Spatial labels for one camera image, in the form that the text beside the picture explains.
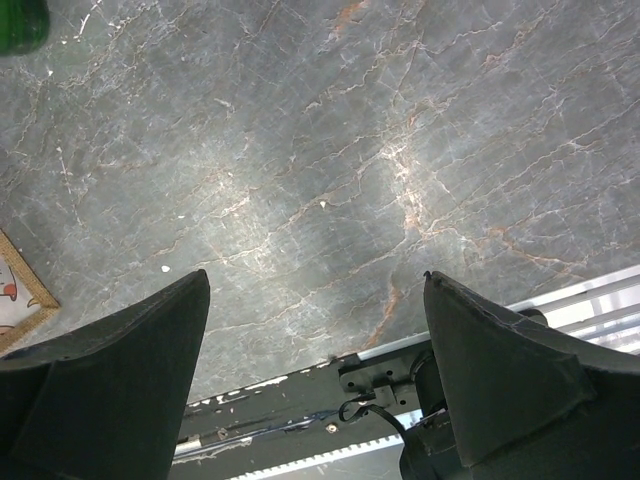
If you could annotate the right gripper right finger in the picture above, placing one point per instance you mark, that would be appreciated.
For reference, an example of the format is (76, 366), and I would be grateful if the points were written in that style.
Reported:
(525, 400)

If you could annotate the aluminium frame rail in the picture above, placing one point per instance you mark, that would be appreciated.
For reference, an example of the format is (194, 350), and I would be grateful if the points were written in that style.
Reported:
(603, 310)

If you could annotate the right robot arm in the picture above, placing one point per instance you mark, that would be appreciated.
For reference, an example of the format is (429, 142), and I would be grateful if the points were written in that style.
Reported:
(425, 430)

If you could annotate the green glass bottle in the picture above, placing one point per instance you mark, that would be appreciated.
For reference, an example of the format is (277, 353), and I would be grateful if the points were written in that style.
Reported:
(25, 26)

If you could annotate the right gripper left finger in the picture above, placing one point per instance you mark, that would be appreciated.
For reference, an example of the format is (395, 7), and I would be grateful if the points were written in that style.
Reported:
(106, 400)

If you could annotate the burlap canvas tote bag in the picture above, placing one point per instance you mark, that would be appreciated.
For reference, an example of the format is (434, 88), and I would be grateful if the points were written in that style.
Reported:
(26, 304)

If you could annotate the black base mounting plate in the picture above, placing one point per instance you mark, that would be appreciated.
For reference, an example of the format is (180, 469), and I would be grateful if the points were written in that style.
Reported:
(311, 411)

